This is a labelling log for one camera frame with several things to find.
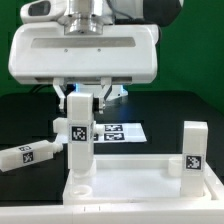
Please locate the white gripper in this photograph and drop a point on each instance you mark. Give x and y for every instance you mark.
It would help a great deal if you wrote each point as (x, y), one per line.
(41, 53)

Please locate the white desk top tray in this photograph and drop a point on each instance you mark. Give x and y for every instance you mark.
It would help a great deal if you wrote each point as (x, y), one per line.
(127, 179)

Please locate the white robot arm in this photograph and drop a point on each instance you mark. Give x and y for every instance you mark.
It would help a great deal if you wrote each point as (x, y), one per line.
(91, 16)

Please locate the white marker base sheet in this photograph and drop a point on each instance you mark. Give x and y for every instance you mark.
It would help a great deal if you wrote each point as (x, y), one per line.
(114, 133)

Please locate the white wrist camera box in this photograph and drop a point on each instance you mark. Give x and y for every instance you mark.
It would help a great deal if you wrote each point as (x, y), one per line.
(44, 11)

